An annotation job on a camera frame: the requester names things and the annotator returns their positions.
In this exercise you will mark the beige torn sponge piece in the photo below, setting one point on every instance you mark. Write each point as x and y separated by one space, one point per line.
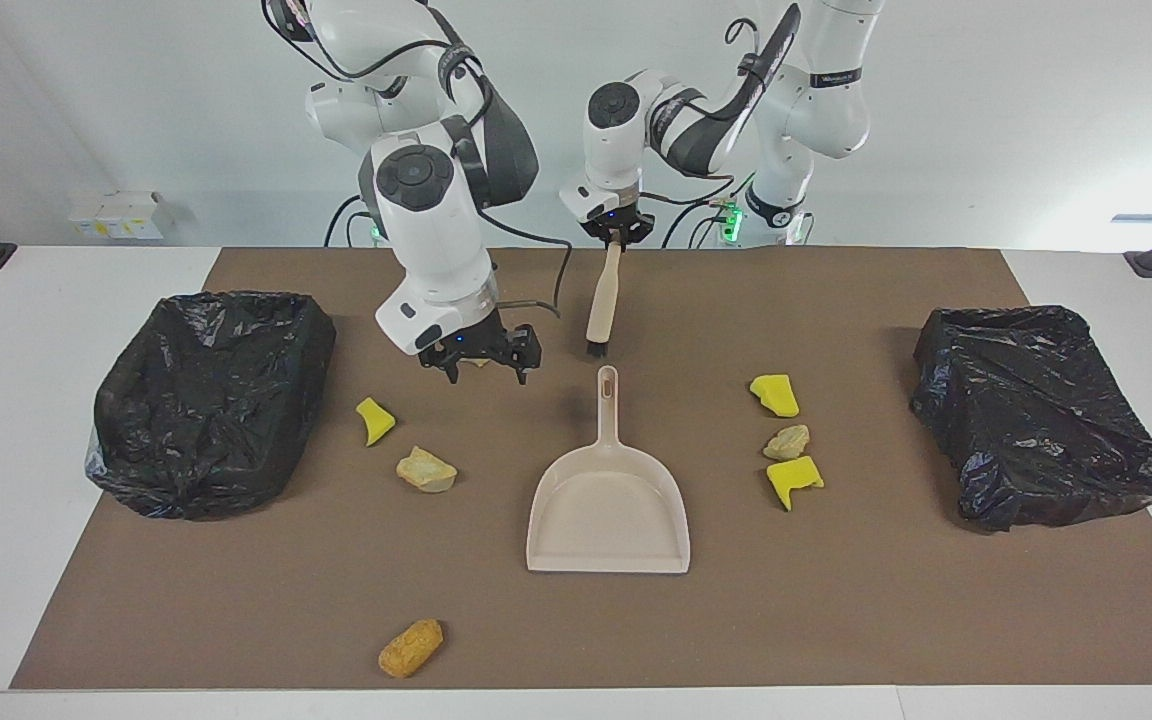
786 442

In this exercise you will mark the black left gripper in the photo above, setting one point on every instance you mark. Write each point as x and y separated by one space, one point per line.
618 222

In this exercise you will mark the beige hand brush black bristles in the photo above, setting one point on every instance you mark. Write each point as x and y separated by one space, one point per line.
604 300

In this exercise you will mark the black bag lined bin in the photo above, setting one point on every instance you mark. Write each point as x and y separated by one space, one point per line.
1036 420
206 400

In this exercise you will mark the brown table mat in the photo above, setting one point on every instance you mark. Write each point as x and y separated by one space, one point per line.
836 620

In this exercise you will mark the notched yellow sponge piece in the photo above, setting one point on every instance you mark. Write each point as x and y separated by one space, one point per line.
792 478

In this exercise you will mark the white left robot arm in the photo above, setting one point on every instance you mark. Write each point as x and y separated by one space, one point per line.
826 110

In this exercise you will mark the orange striped sponge piece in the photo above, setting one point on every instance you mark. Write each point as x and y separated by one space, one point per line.
477 363

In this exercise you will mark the yellow wedge sponge piece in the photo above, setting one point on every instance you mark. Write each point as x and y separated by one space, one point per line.
374 420

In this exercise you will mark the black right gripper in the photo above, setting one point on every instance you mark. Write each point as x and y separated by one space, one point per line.
481 342

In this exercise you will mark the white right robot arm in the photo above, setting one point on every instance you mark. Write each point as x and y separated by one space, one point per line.
436 240

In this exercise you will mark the pale greenish beige sponge piece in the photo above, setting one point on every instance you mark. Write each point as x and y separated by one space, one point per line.
426 470

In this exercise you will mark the brown oval sponge piece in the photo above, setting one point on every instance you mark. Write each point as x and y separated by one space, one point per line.
411 648

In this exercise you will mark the white cardboard box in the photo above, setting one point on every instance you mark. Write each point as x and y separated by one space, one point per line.
121 212

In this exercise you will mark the yellow rectangular sponge piece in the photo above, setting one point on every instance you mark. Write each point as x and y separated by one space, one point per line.
774 395

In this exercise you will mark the beige plastic dustpan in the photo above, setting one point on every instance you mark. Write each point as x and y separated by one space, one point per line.
606 510

